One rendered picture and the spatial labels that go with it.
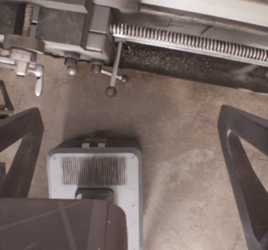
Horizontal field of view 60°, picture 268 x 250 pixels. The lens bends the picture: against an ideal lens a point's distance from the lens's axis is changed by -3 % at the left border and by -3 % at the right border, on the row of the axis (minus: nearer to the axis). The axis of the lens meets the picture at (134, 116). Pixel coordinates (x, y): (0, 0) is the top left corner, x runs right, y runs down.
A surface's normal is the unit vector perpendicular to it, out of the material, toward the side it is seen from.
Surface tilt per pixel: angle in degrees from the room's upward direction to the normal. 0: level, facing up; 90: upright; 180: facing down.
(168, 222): 0
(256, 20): 36
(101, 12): 0
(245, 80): 0
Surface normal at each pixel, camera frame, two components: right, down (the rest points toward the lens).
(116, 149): -0.01, -0.63
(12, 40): 0.00, 0.10
